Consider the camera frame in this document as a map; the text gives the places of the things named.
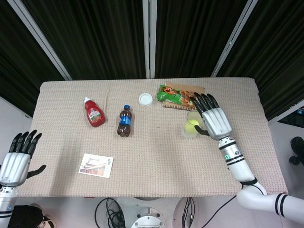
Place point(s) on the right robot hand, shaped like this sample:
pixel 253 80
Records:
pixel 215 121

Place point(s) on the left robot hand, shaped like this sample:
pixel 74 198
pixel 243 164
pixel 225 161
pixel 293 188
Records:
pixel 15 166

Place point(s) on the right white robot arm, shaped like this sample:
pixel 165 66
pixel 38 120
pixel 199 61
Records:
pixel 237 164

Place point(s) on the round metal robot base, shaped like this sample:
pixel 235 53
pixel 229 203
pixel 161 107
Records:
pixel 148 219

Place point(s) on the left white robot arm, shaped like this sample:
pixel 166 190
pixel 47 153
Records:
pixel 6 204

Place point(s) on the clear plastic cup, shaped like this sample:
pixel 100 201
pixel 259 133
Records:
pixel 192 116

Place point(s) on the brown cardboard piece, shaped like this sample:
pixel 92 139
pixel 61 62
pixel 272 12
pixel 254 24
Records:
pixel 187 87

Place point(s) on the green snack bag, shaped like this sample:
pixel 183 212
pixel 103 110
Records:
pixel 173 95

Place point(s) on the black bag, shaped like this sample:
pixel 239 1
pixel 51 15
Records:
pixel 28 217

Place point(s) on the beige woven tablecloth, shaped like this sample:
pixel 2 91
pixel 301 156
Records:
pixel 154 154

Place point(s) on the palace picture postcard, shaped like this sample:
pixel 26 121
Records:
pixel 96 165

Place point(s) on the black office chair base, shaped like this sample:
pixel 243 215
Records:
pixel 298 148

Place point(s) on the cola bottle with blue label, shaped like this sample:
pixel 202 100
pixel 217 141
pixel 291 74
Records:
pixel 124 122

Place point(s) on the red ketchup squeeze bottle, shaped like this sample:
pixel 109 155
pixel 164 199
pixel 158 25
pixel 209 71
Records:
pixel 95 115

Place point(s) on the black pleated curtain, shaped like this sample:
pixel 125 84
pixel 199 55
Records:
pixel 95 35

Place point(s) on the white metal frame pole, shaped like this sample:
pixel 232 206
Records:
pixel 40 40
pixel 149 38
pixel 234 38

